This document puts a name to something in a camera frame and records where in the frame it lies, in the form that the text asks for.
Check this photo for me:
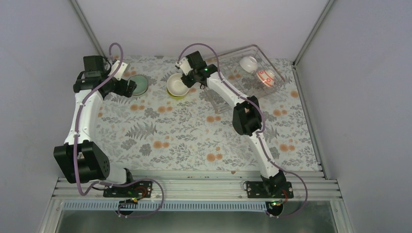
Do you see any beige bowl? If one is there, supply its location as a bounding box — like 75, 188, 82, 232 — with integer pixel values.
167, 73, 189, 96

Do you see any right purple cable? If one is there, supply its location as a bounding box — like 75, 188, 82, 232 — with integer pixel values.
177, 43, 309, 219

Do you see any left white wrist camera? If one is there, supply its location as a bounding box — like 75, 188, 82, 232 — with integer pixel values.
108, 60, 129, 81

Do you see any aluminium mounting rail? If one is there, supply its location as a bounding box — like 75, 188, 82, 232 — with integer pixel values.
52, 176, 342, 201

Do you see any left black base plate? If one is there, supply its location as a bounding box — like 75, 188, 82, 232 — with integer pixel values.
103, 181, 153, 199

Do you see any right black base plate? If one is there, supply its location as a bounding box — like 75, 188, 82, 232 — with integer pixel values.
243, 181, 294, 199

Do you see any white bowl red rim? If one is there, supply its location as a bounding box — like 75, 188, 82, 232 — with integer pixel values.
256, 69, 276, 87

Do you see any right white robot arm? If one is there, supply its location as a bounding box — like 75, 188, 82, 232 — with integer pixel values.
175, 51, 286, 198

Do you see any yellow bowl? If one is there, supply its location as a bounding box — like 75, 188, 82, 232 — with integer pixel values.
168, 92, 187, 100

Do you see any floral table mat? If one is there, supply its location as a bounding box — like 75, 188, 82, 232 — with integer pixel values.
95, 56, 318, 171

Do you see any plain white bowl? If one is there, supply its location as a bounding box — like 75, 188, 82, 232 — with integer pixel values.
240, 56, 258, 73

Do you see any pale green pink-base bowl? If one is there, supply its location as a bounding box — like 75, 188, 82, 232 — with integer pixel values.
129, 75, 149, 96

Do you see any wire dish rack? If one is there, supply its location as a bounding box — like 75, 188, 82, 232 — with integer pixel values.
206, 44, 287, 103

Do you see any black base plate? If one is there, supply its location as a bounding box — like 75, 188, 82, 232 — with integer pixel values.
103, 181, 153, 199
243, 181, 294, 199

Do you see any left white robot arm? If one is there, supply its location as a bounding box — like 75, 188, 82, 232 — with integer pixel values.
53, 55, 137, 197

